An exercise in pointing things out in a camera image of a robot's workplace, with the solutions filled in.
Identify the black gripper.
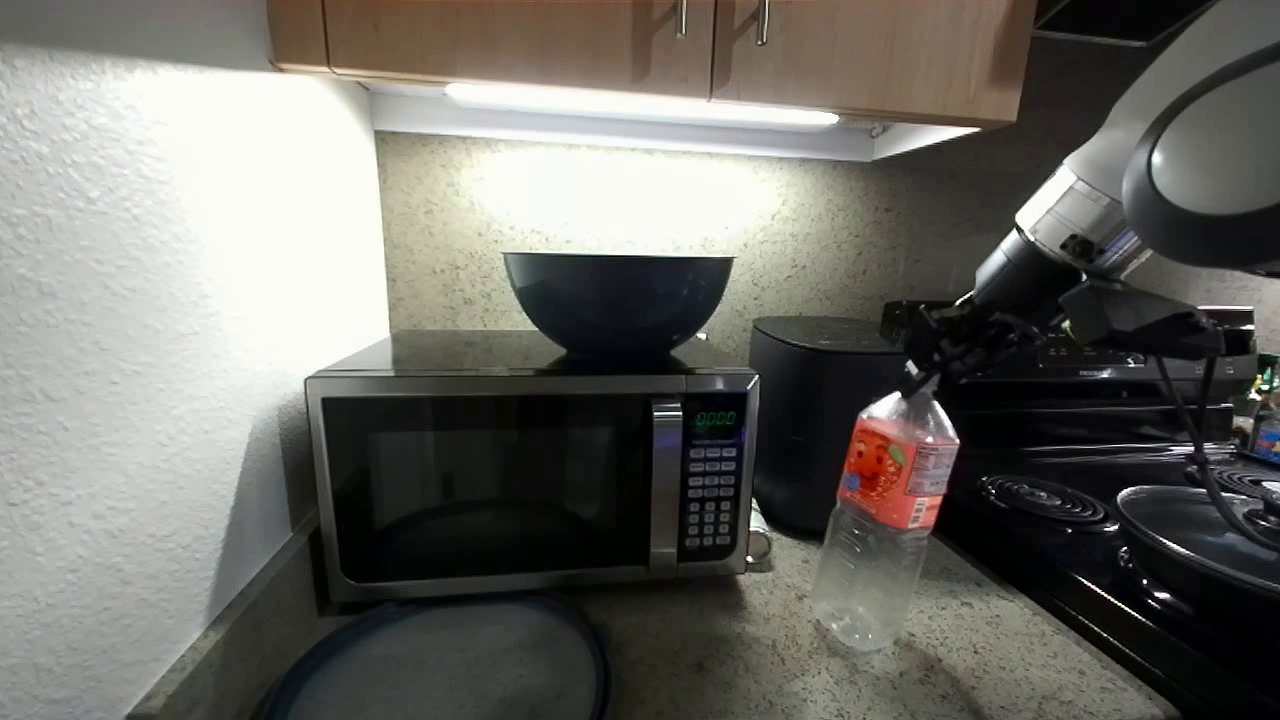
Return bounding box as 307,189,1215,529
881,284,1073,399

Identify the clear bottle with orange label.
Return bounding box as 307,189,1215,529
807,375,963,658

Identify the dark round bowl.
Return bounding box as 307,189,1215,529
501,247,737,363

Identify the blue labelled bottle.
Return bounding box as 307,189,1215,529
1243,350,1280,472

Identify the stainless steel microwave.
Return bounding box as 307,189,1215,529
301,326,765,614

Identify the black air fryer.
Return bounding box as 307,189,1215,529
743,310,930,545

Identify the black stove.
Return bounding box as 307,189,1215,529
881,296,1280,720

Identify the black frying pan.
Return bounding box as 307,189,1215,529
1108,476,1280,598

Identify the under-cabinet light strip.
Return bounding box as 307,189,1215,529
441,77,849,134

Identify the round dark-rimmed plate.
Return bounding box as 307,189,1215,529
247,592,617,720

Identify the wooden wall cabinet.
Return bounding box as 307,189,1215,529
264,0,1046,133

